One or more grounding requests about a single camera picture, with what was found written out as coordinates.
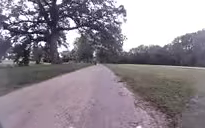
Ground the grey paved path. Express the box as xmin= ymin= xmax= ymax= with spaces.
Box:
xmin=0 ymin=63 xmax=165 ymax=128

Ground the large spreading tree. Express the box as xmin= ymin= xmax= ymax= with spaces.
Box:
xmin=0 ymin=0 xmax=128 ymax=65

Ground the green grass lawn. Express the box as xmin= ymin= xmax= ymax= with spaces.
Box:
xmin=0 ymin=62 xmax=93 ymax=100
xmin=104 ymin=63 xmax=205 ymax=128

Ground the row of trees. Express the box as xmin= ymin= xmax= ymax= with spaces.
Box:
xmin=99 ymin=25 xmax=205 ymax=68

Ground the pale road strip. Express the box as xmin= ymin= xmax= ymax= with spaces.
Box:
xmin=149 ymin=64 xmax=205 ymax=71

